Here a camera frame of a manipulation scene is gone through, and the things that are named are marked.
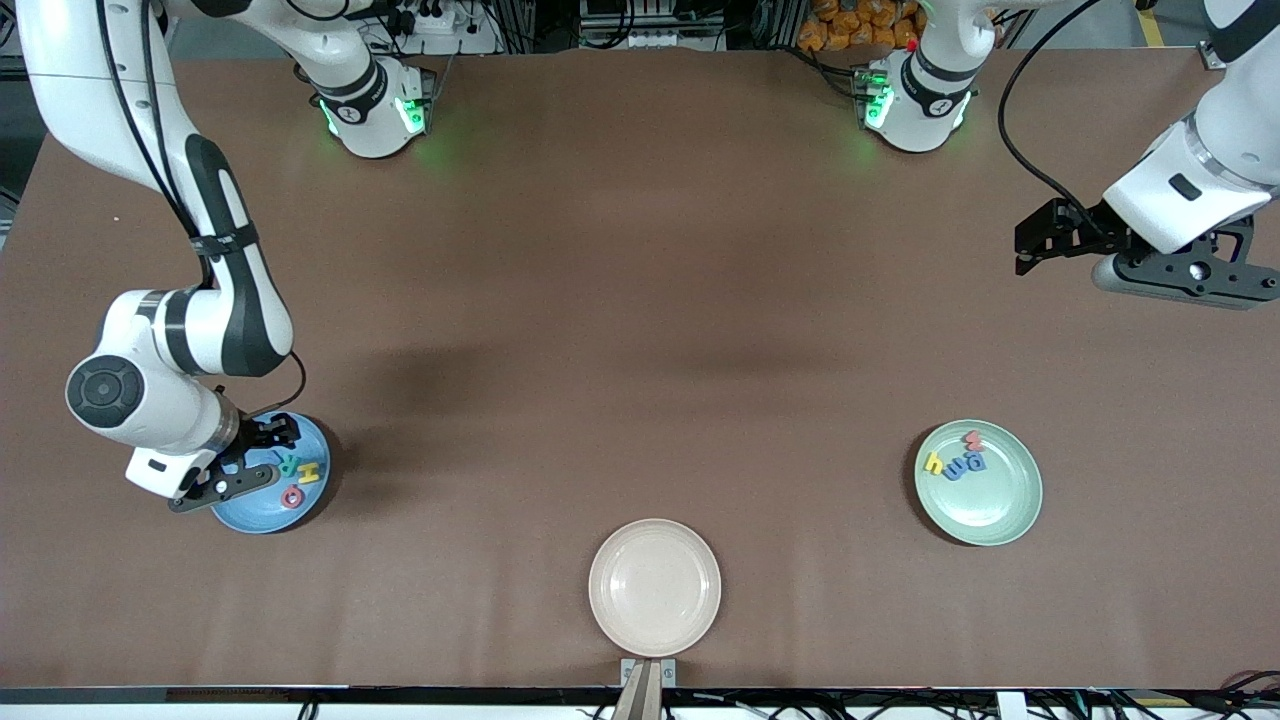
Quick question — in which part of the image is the blue plate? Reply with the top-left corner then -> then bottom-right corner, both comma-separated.
210,412 -> 332,535

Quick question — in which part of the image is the green plate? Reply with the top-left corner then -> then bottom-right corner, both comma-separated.
914,419 -> 1044,548

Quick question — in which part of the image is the beige plate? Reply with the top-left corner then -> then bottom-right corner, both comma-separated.
588,518 -> 723,658

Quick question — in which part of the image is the orange snack bag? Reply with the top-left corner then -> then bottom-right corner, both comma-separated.
797,0 -> 926,54

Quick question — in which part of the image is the white power strip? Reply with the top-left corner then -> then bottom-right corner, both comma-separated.
385,0 -> 471,36

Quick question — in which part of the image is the metal equipment rack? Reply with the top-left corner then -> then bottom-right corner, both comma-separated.
578,0 -> 728,51

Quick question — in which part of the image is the table cover sheet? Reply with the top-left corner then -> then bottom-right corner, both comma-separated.
0,48 -> 1280,691

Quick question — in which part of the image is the black table edge rail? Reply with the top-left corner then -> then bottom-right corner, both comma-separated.
0,685 -> 1280,706

